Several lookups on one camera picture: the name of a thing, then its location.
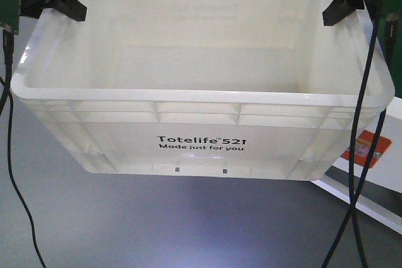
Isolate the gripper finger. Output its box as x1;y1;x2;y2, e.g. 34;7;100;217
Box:
322;0;364;26
42;0;87;22

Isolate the white plastic Totelife crate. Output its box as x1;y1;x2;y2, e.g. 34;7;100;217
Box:
9;0;396;183

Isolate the right green circuit board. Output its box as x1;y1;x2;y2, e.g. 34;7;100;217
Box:
379;0;401;98

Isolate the green circuit board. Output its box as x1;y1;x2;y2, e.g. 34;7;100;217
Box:
1;0;21;35
379;0;401;98

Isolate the left green circuit board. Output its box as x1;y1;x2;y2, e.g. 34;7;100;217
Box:
1;0;21;35

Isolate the orange warning sticker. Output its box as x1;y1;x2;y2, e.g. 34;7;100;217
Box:
334;130;393;170

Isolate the left black cable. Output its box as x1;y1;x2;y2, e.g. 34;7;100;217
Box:
0;29;48;268

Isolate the black cable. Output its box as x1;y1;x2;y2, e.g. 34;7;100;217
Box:
320;0;388;268
0;29;48;268
348;13;399;268

